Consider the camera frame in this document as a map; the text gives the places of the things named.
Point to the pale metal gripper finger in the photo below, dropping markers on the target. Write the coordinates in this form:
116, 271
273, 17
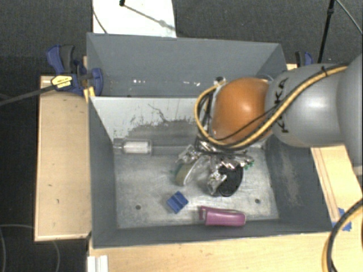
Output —
185, 155
215, 178

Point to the black oval object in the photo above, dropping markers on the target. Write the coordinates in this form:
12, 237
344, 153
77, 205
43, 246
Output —
233, 181

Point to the olive green round object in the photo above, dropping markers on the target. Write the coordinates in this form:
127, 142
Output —
181, 176

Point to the blue ridged block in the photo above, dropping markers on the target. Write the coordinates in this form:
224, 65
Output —
177, 202

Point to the grey metal bin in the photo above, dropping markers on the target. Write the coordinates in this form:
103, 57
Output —
147, 180

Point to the clear glass bottle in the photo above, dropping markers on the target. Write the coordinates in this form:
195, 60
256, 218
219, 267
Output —
135, 147

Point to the pale wood board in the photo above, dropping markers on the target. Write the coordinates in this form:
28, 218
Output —
62, 166

